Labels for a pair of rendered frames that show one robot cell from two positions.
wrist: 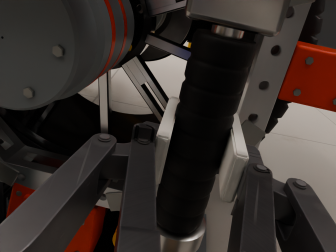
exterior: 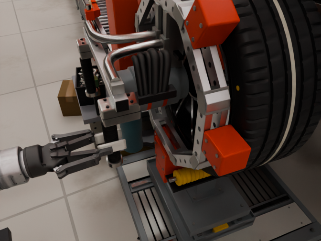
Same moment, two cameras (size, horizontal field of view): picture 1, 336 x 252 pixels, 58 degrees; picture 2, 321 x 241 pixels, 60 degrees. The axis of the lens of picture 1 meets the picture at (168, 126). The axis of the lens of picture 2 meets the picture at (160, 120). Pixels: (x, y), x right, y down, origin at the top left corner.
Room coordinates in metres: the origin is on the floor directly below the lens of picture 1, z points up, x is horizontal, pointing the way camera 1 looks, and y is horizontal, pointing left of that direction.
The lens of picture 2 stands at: (0.10, -0.53, 1.34)
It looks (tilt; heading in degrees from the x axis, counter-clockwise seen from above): 41 degrees down; 67
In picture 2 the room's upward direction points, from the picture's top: straight up
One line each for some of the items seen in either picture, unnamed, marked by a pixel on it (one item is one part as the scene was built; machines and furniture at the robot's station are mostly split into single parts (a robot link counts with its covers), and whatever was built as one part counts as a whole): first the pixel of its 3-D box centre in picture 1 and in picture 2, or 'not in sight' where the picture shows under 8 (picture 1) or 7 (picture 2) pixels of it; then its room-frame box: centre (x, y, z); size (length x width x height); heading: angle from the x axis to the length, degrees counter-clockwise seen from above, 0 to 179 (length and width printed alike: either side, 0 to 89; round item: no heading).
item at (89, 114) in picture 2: not in sight; (92, 94); (0.24, 0.76, 0.44); 0.43 x 0.17 x 0.03; 88
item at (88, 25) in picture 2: not in sight; (120, 18); (0.30, 0.24, 1.03); 0.19 x 0.18 x 0.11; 178
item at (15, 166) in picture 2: not in sight; (13, 166); (-0.06, -0.01, 0.83); 0.09 x 0.06 x 0.09; 88
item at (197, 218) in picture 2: not in sight; (202, 171); (0.59, 0.14, 0.32); 0.40 x 0.30 x 0.28; 88
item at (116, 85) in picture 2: not in sight; (141, 49); (0.29, 0.05, 1.03); 0.19 x 0.18 x 0.11; 178
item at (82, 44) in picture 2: not in sight; (92, 46); (0.22, 0.32, 0.93); 0.09 x 0.05 x 0.05; 178
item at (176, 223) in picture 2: not in sight; (195, 190); (0.59, 0.17, 0.13); 0.50 x 0.36 x 0.10; 88
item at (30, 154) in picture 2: not in sight; (46, 158); (0.02, -0.02, 0.83); 0.09 x 0.08 x 0.07; 178
